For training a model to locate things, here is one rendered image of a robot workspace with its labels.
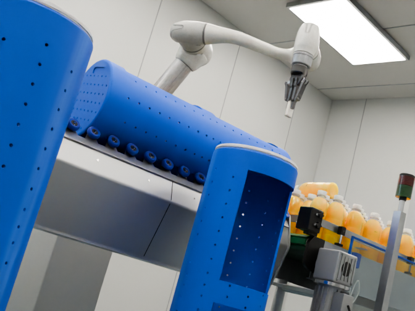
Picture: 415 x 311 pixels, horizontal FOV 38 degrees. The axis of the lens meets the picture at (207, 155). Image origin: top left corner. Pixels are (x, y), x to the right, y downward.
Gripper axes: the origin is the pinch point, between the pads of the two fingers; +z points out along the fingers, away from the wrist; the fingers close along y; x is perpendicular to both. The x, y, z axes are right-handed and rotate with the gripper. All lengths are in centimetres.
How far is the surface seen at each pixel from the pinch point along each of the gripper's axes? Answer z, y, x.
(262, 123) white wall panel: -117, 323, -256
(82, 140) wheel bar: 51, -14, 93
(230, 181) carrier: 52, -46, 58
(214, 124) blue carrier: 27, -14, 47
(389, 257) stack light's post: 52, -39, -36
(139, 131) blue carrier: 41, -14, 75
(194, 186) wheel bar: 51, -14, 47
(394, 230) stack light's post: 41, -39, -36
